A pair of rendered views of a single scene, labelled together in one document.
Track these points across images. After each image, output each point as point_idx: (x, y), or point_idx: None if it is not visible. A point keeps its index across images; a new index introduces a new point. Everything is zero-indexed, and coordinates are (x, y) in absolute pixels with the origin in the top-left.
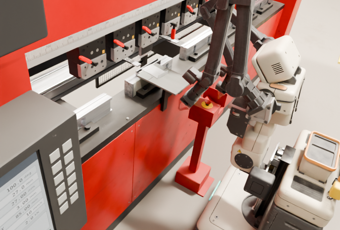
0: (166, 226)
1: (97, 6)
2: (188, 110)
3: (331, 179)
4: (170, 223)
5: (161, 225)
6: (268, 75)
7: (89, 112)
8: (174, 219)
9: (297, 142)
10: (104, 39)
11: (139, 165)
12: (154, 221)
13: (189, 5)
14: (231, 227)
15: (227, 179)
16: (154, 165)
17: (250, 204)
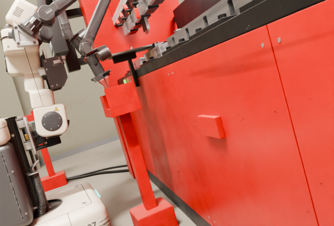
0: (129, 208)
1: None
2: (165, 127)
3: None
4: (128, 210)
5: (133, 205)
6: None
7: (135, 61)
8: (129, 212)
9: (4, 120)
10: (122, 12)
11: (147, 135)
12: (140, 202)
13: None
14: (59, 192)
15: (91, 195)
16: (159, 159)
17: (53, 206)
